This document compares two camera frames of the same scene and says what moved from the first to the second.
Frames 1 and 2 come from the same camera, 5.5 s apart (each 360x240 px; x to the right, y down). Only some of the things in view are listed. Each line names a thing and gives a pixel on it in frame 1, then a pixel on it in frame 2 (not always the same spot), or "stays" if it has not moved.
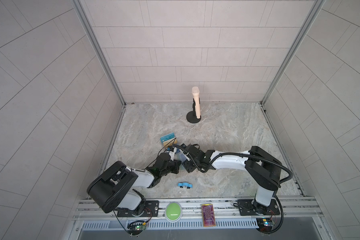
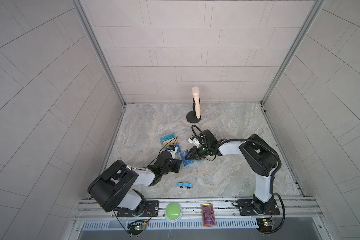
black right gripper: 186,167 to 195,154
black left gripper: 175,166 stays
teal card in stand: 167,137 stays
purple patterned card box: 208,215 stays
